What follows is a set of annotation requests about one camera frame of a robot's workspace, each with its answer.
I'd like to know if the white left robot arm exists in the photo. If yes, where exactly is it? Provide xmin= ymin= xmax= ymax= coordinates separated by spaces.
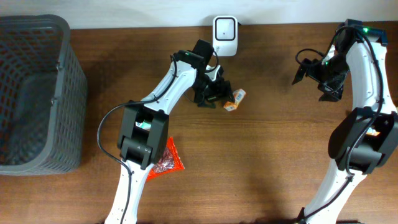
xmin=104 ymin=39 xmax=234 ymax=224

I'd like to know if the red Hacks candy bag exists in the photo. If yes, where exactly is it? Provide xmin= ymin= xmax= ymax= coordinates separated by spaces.
xmin=146 ymin=137 xmax=185 ymax=182

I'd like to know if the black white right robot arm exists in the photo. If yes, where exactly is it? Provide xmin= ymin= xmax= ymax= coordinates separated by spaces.
xmin=293 ymin=19 xmax=397 ymax=223

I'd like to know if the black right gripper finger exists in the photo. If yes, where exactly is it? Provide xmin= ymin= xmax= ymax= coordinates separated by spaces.
xmin=318 ymin=84 xmax=344 ymax=102
xmin=292 ymin=65 xmax=309 ymax=85

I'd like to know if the grey plastic mesh basket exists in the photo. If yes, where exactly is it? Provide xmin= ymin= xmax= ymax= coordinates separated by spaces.
xmin=1 ymin=14 xmax=88 ymax=176

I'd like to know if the orange tissue pack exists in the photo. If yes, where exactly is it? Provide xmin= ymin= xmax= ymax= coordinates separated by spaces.
xmin=223 ymin=88 xmax=246 ymax=111

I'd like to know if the white barcode scanner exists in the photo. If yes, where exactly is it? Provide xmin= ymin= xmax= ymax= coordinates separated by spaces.
xmin=212 ymin=16 xmax=238 ymax=57

